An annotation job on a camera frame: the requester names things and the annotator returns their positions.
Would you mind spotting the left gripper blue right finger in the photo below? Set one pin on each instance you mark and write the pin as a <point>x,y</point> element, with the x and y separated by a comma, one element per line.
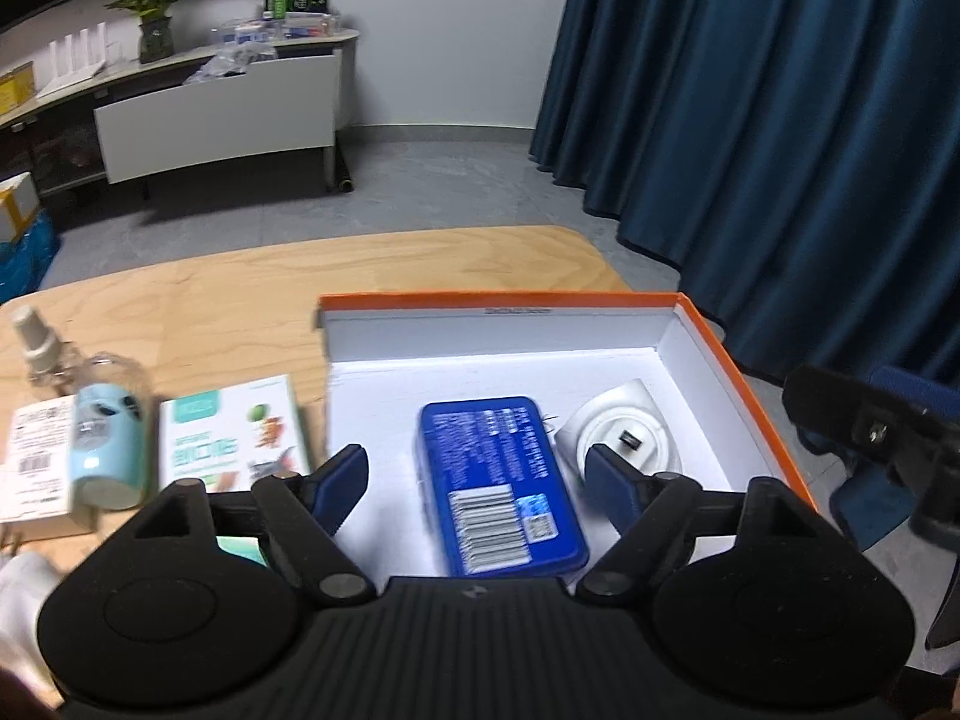
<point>619,491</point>

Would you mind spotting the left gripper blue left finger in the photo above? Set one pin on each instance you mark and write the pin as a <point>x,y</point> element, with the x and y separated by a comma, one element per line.
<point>335,488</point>

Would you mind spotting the white barcode carton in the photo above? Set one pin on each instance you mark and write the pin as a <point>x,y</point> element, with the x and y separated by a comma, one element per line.
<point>38,496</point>

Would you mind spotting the clear liquid refill bottle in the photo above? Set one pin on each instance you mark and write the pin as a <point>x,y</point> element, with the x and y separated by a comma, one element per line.
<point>52,362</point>

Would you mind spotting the white round plug-in device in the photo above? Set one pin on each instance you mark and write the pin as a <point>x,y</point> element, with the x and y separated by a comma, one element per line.
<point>626,420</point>

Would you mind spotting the green white snack carton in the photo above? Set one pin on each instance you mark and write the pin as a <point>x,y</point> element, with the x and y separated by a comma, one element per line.
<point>231,437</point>

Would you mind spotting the blue tin box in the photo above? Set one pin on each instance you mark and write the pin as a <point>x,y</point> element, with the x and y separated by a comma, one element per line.
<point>495,495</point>

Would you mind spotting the orange white cardboard box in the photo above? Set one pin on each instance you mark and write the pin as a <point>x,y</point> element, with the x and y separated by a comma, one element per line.
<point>390,355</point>

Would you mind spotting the light blue cylindrical bottle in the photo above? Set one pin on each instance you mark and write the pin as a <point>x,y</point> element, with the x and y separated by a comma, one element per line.
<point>109,458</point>

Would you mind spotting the dark blue curtain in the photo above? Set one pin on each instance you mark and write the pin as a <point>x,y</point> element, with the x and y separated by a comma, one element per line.
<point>796,161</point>

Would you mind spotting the blue plastic bag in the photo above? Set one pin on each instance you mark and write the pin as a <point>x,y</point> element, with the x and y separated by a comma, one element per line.
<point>25,263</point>

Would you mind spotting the white tv cabinet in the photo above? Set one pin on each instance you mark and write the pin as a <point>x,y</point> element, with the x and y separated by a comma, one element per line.
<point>134,121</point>

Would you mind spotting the white yellow-taped carton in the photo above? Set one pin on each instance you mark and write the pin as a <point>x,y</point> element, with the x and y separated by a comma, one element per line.
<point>19,205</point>

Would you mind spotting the white wifi router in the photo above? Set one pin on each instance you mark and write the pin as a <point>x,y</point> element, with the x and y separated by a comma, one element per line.
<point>76,59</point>

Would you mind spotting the yellow cardboard box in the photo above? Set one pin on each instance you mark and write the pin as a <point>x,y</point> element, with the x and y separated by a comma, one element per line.
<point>17,87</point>

